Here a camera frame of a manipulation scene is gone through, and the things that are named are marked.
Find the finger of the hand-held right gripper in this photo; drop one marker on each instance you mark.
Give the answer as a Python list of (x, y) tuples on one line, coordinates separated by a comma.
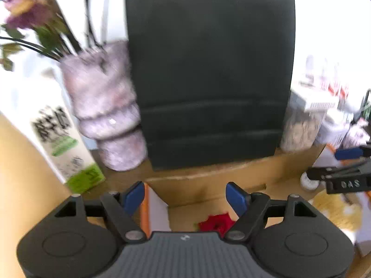
[(321, 173), (349, 153)]

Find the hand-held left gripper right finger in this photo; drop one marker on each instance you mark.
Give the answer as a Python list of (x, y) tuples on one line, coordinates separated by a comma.
[(236, 198)]

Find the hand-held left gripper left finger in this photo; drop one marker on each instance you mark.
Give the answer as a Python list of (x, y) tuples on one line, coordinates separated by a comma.
[(134, 195)]

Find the red cardboard box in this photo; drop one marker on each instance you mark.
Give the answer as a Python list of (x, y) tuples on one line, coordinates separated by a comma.
[(203, 185)]

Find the white tin box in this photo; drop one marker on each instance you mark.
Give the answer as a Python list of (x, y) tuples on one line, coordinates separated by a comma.
[(333, 130)]

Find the yellow white plush toy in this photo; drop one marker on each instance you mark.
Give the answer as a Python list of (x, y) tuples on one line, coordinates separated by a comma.
[(339, 211)]

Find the red artificial rose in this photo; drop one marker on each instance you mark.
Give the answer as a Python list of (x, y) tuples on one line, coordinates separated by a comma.
[(217, 223)]

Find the clear jar of nuts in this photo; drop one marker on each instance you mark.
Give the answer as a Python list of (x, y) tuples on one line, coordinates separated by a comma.
[(301, 130)]

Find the white flat box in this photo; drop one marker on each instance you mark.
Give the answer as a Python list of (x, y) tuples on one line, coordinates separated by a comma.
[(316, 100)]

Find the white green carton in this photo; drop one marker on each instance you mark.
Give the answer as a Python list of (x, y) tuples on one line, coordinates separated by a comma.
[(58, 139)]

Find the purple textured vase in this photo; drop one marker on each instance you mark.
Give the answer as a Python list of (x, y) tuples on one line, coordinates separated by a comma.
[(101, 98)]

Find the cream yellow tall container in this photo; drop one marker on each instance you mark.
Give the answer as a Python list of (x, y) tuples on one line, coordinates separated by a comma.
[(20, 179)]

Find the black paper bag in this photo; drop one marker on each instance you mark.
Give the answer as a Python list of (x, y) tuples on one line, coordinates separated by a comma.
[(208, 72)]

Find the dried purple flowers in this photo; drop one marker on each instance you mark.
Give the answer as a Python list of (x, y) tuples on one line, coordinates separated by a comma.
[(26, 8)]

